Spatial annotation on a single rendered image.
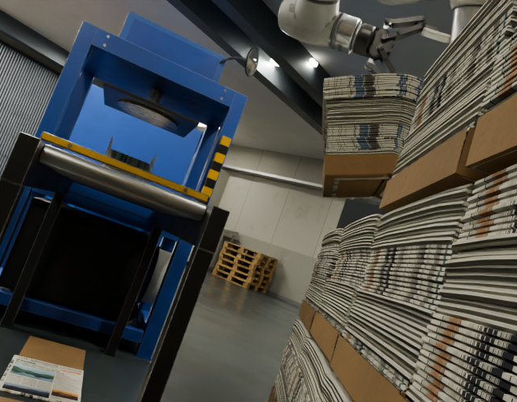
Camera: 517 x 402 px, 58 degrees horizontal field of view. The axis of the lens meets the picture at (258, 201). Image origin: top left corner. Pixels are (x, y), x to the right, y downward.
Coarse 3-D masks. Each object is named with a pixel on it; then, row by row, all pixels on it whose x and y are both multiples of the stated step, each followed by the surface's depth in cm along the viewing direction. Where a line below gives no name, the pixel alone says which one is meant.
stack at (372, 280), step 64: (448, 192) 42; (512, 192) 31; (320, 256) 118; (384, 256) 58; (448, 256) 38; (512, 256) 28; (384, 320) 49; (448, 320) 33; (512, 320) 26; (320, 384) 66; (448, 384) 29; (512, 384) 24
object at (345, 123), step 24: (336, 96) 102; (360, 96) 102; (384, 96) 101; (336, 120) 102; (360, 120) 101; (384, 120) 101; (336, 144) 102; (360, 144) 101; (384, 144) 100; (336, 192) 118; (360, 192) 117
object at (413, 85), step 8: (408, 80) 101; (416, 80) 101; (408, 88) 101; (416, 88) 101; (408, 96) 101; (416, 96) 101; (408, 104) 101; (408, 112) 100; (400, 120) 100; (408, 120) 100; (400, 128) 101; (408, 128) 100; (400, 136) 100; (400, 144) 100; (400, 152) 100; (392, 176) 100; (384, 184) 107
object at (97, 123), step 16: (96, 96) 463; (80, 112) 459; (96, 112) 463; (112, 112) 468; (80, 128) 458; (96, 128) 463; (112, 128) 468; (128, 128) 472; (144, 128) 477; (160, 128) 482; (80, 144) 458; (96, 144) 463; (112, 144) 468; (128, 144) 472; (144, 144) 477; (160, 144) 482; (176, 144) 487; (192, 144) 492; (144, 160) 477; (160, 160) 482; (176, 160) 487; (192, 160) 492; (176, 176) 487; (176, 192) 487; (80, 208) 458; (160, 240) 482
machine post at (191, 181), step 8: (208, 128) 324; (216, 128) 325; (208, 136) 324; (200, 144) 322; (208, 144) 324; (200, 152) 322; (208, 152) 323; (200, 160) 322; (192, 168) 320; (200, 168) 322; (192, 176) 320; (200, 176) 322; (184, 184) 321; (192, 184) 320; (168, 240) 315; (160, 248) 314; (168, 248) 315; (144, 304) 310
